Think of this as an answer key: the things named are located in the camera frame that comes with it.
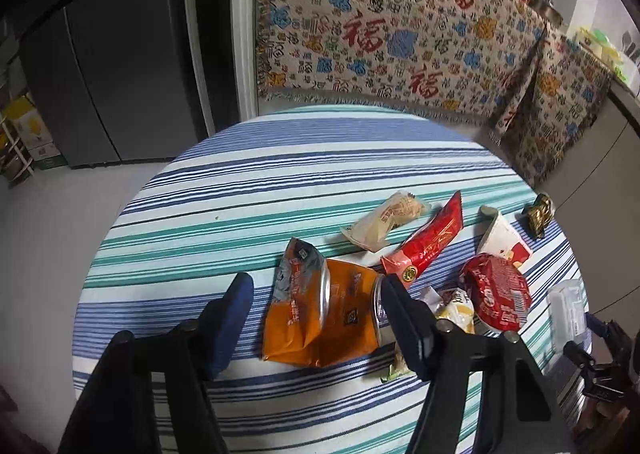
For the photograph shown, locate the long red snack packet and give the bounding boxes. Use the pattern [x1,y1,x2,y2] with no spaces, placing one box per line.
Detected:
[381,191,464,289]

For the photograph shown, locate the large printed blanket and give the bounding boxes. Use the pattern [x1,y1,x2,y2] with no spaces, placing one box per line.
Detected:
[255,0,549,128]

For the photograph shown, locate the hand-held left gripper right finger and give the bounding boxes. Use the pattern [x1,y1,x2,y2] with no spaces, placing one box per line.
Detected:
[382,276,576,454]

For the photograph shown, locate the person's right hand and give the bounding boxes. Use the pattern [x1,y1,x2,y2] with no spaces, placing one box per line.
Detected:
[572,401,633,454]

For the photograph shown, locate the orange snack bag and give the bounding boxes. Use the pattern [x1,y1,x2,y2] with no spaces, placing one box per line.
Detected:
[262,237,398,369]

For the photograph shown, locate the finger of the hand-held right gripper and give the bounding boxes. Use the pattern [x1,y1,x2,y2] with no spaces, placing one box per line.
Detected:
[562,341,603,387]
[586,314,626,352]

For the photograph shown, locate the gold foil wrapper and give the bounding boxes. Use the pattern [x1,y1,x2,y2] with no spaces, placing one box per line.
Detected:
[522,193,554,239]

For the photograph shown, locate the clear plastic box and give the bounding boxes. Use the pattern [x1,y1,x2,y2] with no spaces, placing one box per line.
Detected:
[546,279,587,351]

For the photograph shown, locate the white tiered rack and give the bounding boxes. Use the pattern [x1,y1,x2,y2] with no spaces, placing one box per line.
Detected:
[0,116,34,185]

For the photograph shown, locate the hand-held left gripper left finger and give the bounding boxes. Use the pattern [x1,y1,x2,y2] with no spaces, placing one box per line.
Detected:
[57,273,255,454]

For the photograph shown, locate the yellow white snack wrapper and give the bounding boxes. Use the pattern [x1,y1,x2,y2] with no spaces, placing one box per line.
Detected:
[417,285,476,335]

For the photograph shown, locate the yellow white cardboard box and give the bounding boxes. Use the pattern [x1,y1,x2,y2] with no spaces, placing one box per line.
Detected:
[0,92,69,171]

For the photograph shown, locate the red round noodle lid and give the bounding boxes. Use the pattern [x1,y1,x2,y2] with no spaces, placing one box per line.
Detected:
[458,254,532,333]

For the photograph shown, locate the striped tablecloth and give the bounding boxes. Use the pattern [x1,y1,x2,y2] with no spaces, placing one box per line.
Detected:
[72,105,594,454]

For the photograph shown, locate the small green wrapper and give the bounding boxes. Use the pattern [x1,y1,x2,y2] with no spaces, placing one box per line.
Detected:
[379,351,414,381]

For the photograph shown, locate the grey kitchen counter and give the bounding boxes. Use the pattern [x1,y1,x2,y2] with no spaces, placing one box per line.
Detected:
[542,80,640,325]

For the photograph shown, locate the small metal pot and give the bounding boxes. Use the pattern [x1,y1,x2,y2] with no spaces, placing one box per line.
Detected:
[520,0,572,25]

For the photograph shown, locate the narrow printed blanket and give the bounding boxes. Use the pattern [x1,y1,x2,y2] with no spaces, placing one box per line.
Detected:
[492,26,614,188]

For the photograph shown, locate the white red snack packet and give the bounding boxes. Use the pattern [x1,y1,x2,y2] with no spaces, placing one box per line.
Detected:
[477,206,534,268]

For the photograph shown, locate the beige pastry wrapper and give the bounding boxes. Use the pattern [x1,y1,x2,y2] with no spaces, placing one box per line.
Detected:
[341,190,432,253]

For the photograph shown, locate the grey refrigerator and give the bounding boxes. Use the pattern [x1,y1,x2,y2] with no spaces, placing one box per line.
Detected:
[15,0,207,171]

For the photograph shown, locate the yellow green containers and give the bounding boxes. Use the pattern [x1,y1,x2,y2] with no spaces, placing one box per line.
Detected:
[572,24,632,80]

